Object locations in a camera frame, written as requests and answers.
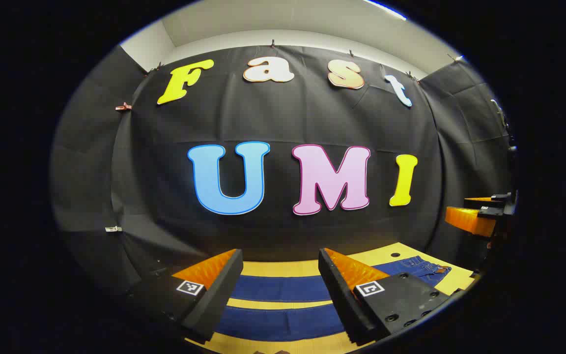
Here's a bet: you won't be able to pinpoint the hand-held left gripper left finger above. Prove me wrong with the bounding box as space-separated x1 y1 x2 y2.
127 248 244 345

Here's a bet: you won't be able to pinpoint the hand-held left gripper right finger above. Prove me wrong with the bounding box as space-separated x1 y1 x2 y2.
318 247 455 346

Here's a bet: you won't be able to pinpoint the blue denim jeans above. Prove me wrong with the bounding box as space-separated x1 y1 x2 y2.
214 255 453 343

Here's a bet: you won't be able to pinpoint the black backdrop cloth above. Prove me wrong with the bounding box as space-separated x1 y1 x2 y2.
50 43 517 295

